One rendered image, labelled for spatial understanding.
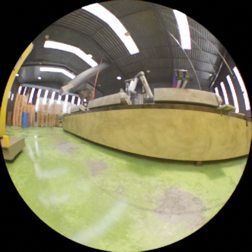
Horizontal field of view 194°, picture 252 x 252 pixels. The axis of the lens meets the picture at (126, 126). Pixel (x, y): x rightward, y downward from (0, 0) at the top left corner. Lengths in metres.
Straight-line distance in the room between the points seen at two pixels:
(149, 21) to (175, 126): 9.28
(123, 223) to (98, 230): 0.13
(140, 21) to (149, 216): 9.91
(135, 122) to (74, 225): 1.15
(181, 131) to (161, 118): 0.29
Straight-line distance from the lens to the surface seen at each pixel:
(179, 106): 0.98
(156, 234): 0.51
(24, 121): 5.63
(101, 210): 0.53
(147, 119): 0.96
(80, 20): 10.14
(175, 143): 0.96
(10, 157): 1.21
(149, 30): 9.54
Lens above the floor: 0.48
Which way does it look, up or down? 1 degrees down
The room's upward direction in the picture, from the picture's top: 4 degrees clockwise
